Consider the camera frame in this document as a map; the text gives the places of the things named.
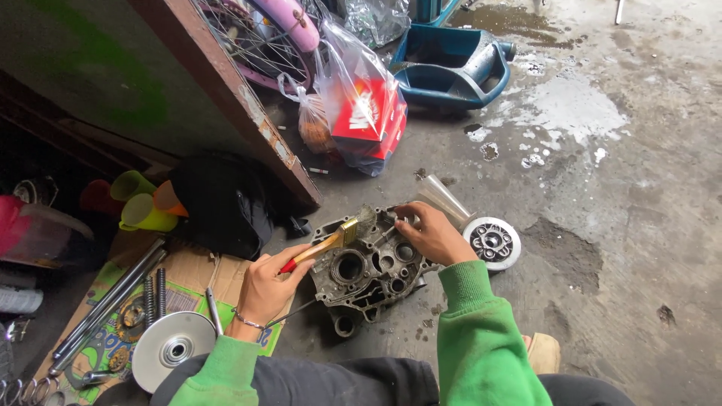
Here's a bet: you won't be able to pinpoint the printed cardboard sheet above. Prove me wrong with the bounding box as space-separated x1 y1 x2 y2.
33 230 297 406

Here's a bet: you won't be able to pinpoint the red plastic cup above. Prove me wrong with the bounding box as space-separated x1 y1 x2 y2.
79 179 122 218

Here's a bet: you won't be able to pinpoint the short silver metal rod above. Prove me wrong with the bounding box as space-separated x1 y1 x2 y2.
205 287 224 339

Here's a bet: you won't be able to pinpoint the orange plastic cup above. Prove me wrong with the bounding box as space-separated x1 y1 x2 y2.
152 180 190 218

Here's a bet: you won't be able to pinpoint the person's dark trousers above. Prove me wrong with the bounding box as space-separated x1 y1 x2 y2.
149 355 638 406

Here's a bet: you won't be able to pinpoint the rusty sprocket gear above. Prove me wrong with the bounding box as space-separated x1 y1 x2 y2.
115 298 149 344

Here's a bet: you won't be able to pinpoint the person's right hand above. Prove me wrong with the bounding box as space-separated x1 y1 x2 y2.
393 201 480 267

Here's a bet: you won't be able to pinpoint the wooden paintbrush with red handle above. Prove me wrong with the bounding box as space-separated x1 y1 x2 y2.
280 205 378 275

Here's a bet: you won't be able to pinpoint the yellow-green plastic cup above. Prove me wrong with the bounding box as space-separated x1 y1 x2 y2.
118 193 179 233

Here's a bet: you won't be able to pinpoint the black bag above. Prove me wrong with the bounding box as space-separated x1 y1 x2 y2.
168 151 278 261

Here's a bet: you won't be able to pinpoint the silver socket tool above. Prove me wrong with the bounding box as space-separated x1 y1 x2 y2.
80 369 115 386

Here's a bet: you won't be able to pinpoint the red box in plastic bag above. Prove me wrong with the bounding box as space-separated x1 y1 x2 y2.
314 20 409 178

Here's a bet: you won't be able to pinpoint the plastic bag with orange contents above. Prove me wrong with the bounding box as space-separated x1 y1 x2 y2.
276 72 339 156

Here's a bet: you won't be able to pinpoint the silver pulley disc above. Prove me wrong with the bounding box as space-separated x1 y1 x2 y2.
131 311 217 394

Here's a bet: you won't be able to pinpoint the black coil spring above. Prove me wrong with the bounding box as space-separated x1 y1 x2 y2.
143 274 155 328
156 267 168 319

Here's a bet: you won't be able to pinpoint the pink bicycle wheel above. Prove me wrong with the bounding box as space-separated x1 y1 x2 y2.
194 0 322 94

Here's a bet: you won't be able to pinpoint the crumpled clear plastic bag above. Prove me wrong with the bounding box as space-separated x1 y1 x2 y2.
338 0 411 49

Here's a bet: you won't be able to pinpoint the silver coil springs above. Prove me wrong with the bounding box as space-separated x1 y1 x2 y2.
0 377 65 406

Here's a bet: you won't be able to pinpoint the blue plastic scooter panel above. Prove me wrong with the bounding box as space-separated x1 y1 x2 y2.
389 23 517 111

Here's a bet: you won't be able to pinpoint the thin black rod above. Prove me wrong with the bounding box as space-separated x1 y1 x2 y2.
265 298 318 329

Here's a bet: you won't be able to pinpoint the red plastic container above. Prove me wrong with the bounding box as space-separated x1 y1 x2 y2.
0 194 96 269

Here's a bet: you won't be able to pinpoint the white ribbed cylinder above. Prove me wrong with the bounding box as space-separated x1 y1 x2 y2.
0 286 44 315

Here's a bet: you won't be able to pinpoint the rusty brown table frame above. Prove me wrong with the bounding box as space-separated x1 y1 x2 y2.
0 0 323 207

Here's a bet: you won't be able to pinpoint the silver fork tube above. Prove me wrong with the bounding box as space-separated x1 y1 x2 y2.
52 237 167 362
47 249 169 377

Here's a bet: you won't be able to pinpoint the person's left hand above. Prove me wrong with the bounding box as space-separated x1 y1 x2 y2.
224 244 316 340

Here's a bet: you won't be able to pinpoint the green plastic cup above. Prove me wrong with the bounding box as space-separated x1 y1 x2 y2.
110 170 158 203

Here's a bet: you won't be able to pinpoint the person's tan sandal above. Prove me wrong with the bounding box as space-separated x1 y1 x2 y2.
522 332 561 376

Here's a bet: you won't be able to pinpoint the clear plastic cup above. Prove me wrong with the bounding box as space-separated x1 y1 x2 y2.
416 174 478 230

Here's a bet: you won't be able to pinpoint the small brass gear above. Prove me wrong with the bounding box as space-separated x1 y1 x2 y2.
107 346 130 373

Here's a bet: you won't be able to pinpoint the grey metal engine crankcase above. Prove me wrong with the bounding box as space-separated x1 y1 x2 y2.
309 204 442 339

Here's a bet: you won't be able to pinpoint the round white clutch plate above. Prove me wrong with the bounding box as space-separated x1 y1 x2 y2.
462 217 522 273

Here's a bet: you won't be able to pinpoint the silver wrist bracelet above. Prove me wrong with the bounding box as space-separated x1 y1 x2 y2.
231 307 267 331

